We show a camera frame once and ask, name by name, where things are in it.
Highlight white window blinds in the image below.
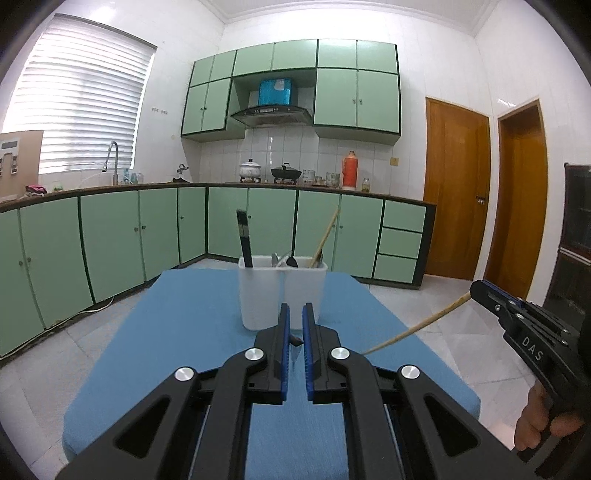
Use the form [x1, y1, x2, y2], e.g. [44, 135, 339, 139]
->
[0, 14, 158, 174]

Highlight black cabinet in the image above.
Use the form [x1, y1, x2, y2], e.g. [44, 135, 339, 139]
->
[544, 162, 591, 324]

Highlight orange thermos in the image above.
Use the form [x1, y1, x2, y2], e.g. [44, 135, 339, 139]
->
[342, 151, 358, 191]

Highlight person's right hand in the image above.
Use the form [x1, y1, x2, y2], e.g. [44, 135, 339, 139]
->
[514, 385, 583, 450]

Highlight blue tablecloth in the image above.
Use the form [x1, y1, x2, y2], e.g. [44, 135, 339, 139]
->
[62, 270, 481, 480]

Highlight black wok with lid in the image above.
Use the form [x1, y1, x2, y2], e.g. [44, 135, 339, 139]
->
[270, 162, 303, 183]

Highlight range hood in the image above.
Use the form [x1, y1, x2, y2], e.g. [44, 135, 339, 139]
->
[230, 105, 312, 128]

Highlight green wall cabinets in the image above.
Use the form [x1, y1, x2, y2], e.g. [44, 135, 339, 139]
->
[181, 39, 402, 147]

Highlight white cooking pot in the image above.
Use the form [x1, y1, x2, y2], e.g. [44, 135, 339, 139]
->
[239, 158, 263, 182]

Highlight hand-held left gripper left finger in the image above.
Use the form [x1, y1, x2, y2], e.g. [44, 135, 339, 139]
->
[55, 303, 291, 480]

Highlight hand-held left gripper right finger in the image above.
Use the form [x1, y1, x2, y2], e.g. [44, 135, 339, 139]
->
[302, 303, 539, 480]

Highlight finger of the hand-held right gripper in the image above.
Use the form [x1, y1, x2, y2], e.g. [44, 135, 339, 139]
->
[470, 280, 525, 308]
[480, 302, 513, 330]

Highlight white utensil holder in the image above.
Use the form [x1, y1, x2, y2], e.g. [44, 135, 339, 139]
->
[238, 255, 328, 332]

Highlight cardboard box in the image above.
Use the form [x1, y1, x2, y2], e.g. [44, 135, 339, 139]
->
[0, 130, 44, 199]

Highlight green base cabinets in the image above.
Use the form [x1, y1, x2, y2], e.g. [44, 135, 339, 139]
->
[0, 183, 437, 358]

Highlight blue box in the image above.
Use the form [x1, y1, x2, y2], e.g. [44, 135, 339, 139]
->
[257, 78, 297, 107]

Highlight metal kitchen faucet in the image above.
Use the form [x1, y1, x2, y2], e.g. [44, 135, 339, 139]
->
[102, 141, 120, 185]

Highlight wooden chopstick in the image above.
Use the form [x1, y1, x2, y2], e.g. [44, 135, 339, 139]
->
[362, 292, 476, 357]
[308, 209, 340, 269]

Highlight black chopstick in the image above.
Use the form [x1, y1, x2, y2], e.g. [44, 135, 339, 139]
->
[241, 217, 254, 269]
[236, 210, 247, 268]

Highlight wooden door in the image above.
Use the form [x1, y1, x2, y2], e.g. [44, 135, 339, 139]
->
[424, 97, 491, 281]
[484, 99, 549, 301]

